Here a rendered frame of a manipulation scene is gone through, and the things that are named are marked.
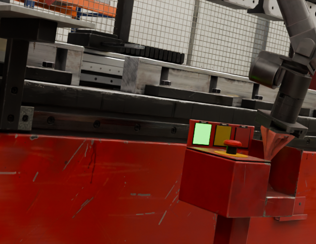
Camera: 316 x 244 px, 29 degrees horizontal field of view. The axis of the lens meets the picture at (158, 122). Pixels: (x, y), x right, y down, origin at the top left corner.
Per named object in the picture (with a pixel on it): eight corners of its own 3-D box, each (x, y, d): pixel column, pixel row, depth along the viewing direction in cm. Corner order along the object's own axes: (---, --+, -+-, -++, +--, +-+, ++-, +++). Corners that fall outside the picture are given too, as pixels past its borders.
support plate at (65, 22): (10, 10, 103) (11, 5, 103) (-55, 10, 122) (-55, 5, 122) (95, 29, 115) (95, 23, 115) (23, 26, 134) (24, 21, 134)
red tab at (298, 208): (279, 221, 184) (282, 198, 184) (273, 220, 186) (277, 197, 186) (306, 219, 195) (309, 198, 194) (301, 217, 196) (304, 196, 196)
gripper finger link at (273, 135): (263, 152, 140) (276, 114, 137) (285, 165, 134) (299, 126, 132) (242, 150, 135) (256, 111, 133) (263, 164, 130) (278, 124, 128)
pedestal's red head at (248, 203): (227, 218, 121) (240, 129, 120) (177, 200, 133) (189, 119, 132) (293, 217, 133) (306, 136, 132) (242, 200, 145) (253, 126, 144)
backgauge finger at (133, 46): (121, 49, 159) (124, 30, 159) (66, 45, 178) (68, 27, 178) (155, 55, 167) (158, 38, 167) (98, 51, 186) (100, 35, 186)
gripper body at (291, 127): (273, 118, 138) (284, 88, 136) (306, 136, 130) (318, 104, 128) (253, 116, 134) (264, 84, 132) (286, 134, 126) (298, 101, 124)
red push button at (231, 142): (229, 158, 126) (232, 141, 126) (217, 155, 129) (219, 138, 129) (244, 159, 128) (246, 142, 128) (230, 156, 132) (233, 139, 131)
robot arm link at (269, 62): (317, 40, 124) (323, 53, 132) (267, 23, 129) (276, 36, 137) (292, 93, 124) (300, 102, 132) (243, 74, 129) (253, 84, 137)
